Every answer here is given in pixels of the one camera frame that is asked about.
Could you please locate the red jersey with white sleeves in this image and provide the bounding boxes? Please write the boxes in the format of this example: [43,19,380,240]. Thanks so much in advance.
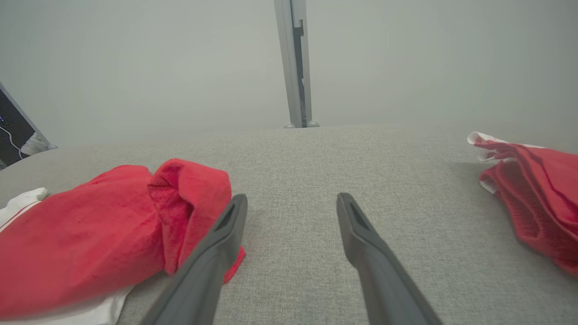
[0,158,247,325]

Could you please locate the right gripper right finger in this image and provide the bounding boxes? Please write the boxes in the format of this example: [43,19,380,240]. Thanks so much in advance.
[336,193,443,325]

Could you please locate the grey curved partition leg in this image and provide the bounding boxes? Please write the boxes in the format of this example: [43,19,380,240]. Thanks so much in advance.
[0,81,58,157]

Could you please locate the grey partition post rounded feet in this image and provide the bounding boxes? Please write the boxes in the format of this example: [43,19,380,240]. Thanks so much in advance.
[274,0,320,129]

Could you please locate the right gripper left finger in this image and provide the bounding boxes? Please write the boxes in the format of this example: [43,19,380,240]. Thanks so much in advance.
[142,194,248,325]

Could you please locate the red shorts with number 23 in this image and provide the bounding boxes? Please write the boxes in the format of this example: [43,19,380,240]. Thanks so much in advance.
[467,131,578,277]

